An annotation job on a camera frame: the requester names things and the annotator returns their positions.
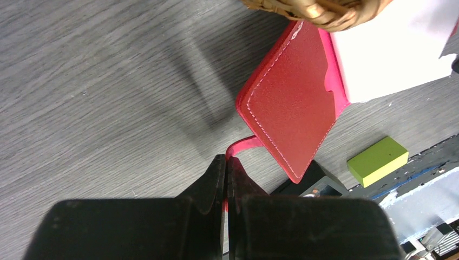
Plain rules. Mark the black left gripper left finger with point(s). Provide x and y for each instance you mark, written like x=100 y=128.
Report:
x=188 y=226

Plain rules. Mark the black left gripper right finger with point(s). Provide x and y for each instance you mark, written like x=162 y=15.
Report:
x=262 y=226

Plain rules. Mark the red leather card holder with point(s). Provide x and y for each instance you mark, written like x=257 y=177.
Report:
x=294 y=97

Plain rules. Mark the poker chip in black case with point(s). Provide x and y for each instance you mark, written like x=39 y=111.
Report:
x=316 y=182

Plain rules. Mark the green rectangular block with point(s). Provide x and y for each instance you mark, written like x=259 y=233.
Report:
x=377 y=161

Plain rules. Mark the woven wicker divided tray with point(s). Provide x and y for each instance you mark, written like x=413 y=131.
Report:
x=329 y=15

